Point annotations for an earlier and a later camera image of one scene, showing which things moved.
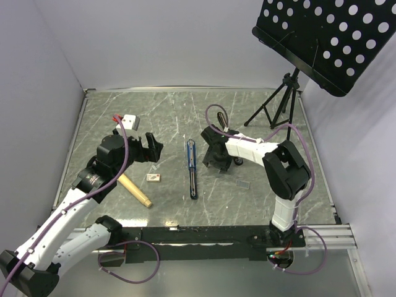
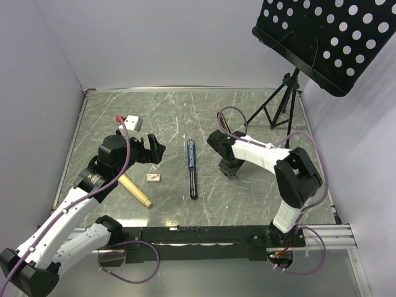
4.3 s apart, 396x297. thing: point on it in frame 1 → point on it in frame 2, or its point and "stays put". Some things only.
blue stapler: x=192 y=166 stays put
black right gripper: x=208 y=158 → x=230 y=172
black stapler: x=238 y=161 stays put
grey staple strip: x=244 y=184 stays put
